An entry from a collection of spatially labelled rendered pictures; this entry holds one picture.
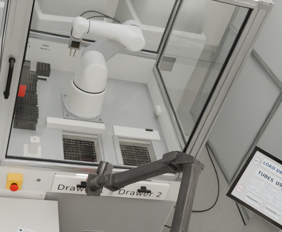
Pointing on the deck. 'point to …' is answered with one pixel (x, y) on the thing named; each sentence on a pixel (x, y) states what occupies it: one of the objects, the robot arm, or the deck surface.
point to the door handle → (9, 78)
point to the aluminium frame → (263, 16)
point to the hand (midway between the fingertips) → (89, 187)
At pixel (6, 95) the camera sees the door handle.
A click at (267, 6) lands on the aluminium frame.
